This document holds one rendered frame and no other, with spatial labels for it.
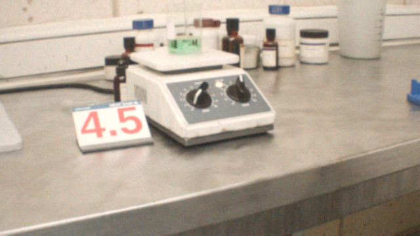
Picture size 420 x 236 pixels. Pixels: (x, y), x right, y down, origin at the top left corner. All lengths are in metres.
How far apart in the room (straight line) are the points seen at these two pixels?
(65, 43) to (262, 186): 0.64
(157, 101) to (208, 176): 0.17
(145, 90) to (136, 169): 0.17
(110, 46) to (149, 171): 0.58
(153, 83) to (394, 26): 1.01
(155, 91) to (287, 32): 0.52
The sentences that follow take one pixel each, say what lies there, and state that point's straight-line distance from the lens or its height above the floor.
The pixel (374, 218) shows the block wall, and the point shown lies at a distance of 1.79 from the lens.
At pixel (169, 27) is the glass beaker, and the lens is 0.74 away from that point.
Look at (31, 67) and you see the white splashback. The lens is 1.08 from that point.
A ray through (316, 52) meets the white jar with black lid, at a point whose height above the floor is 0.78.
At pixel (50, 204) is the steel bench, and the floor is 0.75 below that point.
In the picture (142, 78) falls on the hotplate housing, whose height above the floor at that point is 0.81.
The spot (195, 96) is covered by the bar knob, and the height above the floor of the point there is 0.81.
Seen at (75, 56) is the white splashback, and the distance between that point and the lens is 1.10.
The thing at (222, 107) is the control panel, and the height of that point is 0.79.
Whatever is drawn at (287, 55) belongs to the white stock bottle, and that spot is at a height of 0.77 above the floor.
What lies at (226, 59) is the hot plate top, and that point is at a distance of 0.72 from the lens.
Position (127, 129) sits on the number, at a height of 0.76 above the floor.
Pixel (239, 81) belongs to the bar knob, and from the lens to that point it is 0.68.
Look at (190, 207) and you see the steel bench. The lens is 0.51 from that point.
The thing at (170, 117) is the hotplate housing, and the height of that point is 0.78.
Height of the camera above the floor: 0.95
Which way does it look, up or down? 15 degrees down
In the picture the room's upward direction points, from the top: 1 degrees counter-clockwise
